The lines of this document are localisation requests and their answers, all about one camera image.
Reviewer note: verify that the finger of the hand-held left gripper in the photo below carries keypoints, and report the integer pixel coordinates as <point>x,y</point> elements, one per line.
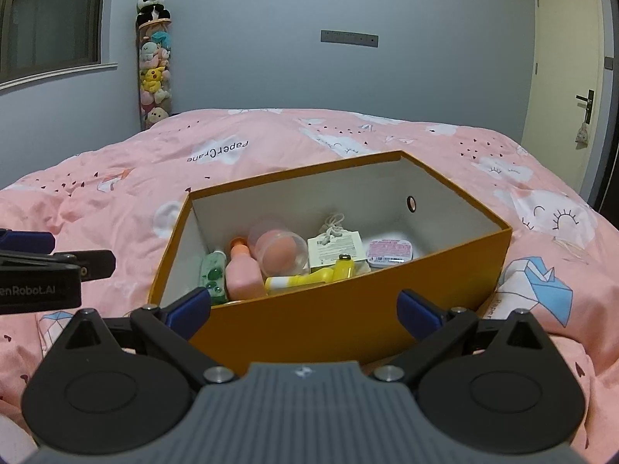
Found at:
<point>26,241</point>
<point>94,262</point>

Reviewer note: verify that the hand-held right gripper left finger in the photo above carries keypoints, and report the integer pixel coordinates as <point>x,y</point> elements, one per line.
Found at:
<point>191,307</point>

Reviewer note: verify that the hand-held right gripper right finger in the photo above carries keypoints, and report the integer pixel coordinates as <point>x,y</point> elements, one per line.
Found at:
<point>416,312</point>

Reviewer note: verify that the green bottle with white cap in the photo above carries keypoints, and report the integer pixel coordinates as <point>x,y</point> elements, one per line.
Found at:
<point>213,275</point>

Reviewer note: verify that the peach bottle with orange cap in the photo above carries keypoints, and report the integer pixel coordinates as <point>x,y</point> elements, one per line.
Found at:
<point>244,275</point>

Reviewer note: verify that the pink labelled small packet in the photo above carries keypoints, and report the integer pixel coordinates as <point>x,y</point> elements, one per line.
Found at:
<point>389,253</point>

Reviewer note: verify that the orange cardboard box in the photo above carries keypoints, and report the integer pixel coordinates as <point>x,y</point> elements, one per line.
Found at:
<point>338,319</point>

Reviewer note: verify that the yellow round tape measure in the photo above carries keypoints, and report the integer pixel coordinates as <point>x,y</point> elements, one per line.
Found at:
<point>344,269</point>

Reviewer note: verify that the clear container with pink sponge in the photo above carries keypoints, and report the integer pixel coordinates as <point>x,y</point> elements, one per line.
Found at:
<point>280,249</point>

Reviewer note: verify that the yellow and white bottle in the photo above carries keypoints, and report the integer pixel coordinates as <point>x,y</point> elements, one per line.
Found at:
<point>304,281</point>

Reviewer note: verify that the person's pale clothing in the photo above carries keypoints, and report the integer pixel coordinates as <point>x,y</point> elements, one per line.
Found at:
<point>14,437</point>

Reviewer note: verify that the clear tube of plush toys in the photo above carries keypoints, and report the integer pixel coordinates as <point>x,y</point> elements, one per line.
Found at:
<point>154,77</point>

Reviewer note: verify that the pink printed blanket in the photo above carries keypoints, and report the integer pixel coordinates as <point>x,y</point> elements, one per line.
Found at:
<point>290,130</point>

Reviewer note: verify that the window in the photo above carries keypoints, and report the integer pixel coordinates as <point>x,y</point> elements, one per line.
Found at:
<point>48,19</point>

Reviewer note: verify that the hanging sachet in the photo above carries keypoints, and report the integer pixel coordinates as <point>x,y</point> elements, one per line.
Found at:
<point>582,136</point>

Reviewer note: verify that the panda plush toy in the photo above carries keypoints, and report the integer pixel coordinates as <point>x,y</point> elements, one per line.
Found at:
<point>152,5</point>

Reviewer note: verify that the cream door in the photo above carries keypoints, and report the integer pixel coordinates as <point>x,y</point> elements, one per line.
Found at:
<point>561,82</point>

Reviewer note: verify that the grey wall outlet strip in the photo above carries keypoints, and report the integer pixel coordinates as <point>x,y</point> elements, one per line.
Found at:
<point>349,38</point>

